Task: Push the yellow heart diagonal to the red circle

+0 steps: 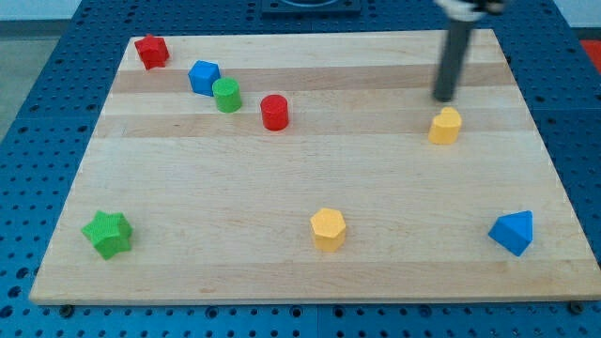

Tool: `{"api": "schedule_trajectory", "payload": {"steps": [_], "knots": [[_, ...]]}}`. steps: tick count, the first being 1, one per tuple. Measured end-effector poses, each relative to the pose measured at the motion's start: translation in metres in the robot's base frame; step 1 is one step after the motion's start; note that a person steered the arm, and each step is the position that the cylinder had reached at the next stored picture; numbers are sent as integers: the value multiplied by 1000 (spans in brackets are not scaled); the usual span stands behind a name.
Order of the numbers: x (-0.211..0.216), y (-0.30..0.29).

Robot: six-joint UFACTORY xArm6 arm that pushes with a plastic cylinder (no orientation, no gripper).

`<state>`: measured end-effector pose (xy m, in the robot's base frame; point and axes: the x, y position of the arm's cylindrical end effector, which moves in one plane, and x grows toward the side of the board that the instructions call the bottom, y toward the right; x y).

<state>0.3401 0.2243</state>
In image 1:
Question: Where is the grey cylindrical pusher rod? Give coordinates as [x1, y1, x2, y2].
[433, 19, 473, 102]

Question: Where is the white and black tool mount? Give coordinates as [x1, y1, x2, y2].
[434, 0, 506, 22]

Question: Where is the yellow heart block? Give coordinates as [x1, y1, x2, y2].
[427, 107, 463, 145]

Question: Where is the wooden board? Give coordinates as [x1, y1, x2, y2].
[30, 29, 600, 305]

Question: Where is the red cylinder block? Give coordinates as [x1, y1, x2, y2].
[260, 94, 289, 131]

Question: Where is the blue triangular prism block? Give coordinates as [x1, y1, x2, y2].
[488, 210, 533, 257]

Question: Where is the yellow hexagon block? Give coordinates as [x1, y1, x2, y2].
[310, 207, 347, 253]

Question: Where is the green cylinder block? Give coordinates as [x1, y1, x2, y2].
[212, 77, 242, 113]

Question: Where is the blue cube block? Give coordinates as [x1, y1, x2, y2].
[188, 60, 221, 97]

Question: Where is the red star block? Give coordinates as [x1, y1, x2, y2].
[134, 34, 170, 70]

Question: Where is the green star block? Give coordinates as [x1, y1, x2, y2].
[81, 210, 133, 260]

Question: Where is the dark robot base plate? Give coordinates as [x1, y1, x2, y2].
[260, 0, 362, 16]

